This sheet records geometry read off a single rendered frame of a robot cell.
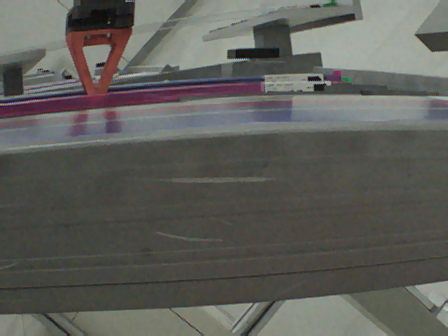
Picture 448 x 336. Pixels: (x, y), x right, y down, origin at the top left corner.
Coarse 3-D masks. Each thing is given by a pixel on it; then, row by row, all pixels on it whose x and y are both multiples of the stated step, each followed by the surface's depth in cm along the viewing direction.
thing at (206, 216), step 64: (192, 128) 35; (256, 128) 34; (320, 128) 35; (384, 128) 35; (0, 192) 31; (64, 192) 32; (128, 192) 33; (192, 192) 34; (256, 192) 34; (320, 192) 35; (384, 192) 36; (0, 256) 32; (64, 256) 32; (128, 256) 33; (192, 256) 34; (256, 256) 35; (320, 256) 35; (384, 256) 36
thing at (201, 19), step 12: (228, 12) 117; (240, 12) 117; (252, 12) 118; (264, 12) 119; (144, 24) 113; (156, 24) 114; (168, 24) 114; (180, 24) 115; (192, 24) 115; (24, 48) 107; (36, 48) 108; (48, 48) 109; (60, 48) 110
